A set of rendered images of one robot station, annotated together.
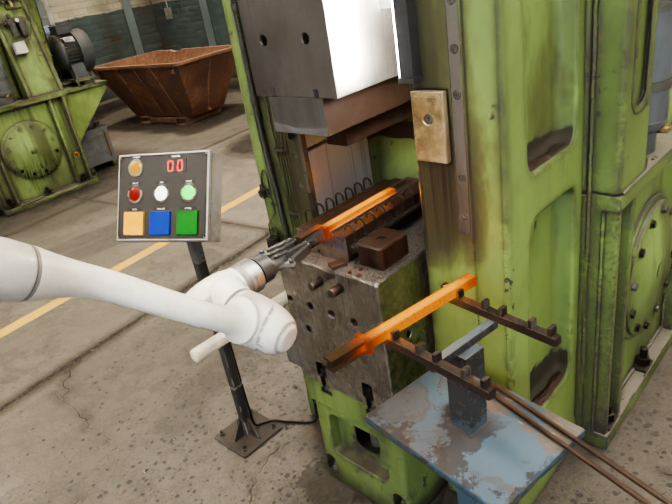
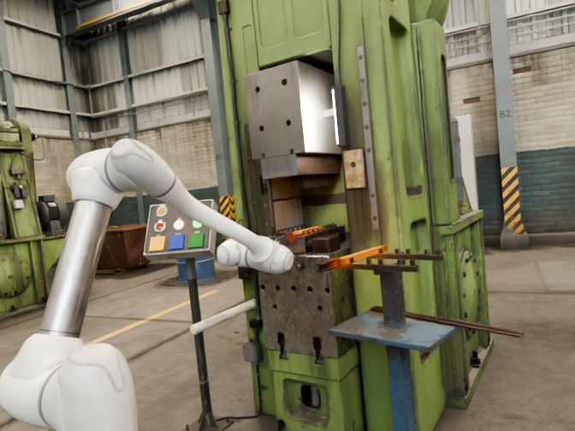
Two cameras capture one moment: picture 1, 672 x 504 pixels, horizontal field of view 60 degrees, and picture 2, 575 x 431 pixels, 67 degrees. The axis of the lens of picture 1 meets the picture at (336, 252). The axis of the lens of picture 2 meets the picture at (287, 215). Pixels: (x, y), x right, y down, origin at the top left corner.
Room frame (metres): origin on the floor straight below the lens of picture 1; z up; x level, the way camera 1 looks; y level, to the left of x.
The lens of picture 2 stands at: (-0.45, 0.49, 1.20)
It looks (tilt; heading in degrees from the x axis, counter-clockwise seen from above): 3 degrees down; 347
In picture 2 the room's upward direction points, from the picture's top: 6 degrees counter-clockwise
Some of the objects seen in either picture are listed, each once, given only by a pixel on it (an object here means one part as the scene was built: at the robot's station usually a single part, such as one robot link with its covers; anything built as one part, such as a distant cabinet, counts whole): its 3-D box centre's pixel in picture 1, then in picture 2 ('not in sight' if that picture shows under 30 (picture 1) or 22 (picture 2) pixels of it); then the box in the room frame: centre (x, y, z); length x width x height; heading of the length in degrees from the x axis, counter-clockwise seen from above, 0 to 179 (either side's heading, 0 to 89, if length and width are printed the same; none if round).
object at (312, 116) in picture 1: (351, 95); (302, 166); (1.65, -0.12, 1.32); 0.42 x 0.20 x 0.10; 133
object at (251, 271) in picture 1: (247, 278); not in sight; (1.30, 0.23, 0.99); 0.09 x 0.06 x 0.09; 43
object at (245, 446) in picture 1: (246, 424); (207, 418); (1.86, 0.48, 0.05); 0.22 x 0.22 x 0.09; 43
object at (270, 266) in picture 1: (268, 264); not in sight; (1.35, 0.17, 0.99); 0.09 x 0.08 x 0.07; 133
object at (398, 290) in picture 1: (393, 291); (324, 290); (1.62, -0.16, 0.69); 0.56 x 0.38 x 0.45; 133
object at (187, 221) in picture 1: (188, 222); (196, 240); (1.71, 0.44, 1.01); 0.07 x 0.05 x 0.07; 68
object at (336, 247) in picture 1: (368, 213); (309, 238); (1.65, -0.12, 0.96); 0.42 x 0.20 x 0.09; 133
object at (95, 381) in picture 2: not in sight; (95, 392); (0.66, 0.73, 0.77); 0.18 x 0.16 x 0.22; 51
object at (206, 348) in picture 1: (246, 322); (224, 315); (1.70, 0.34, 0.62); 0.44 x 0.05 x 0.05; 133
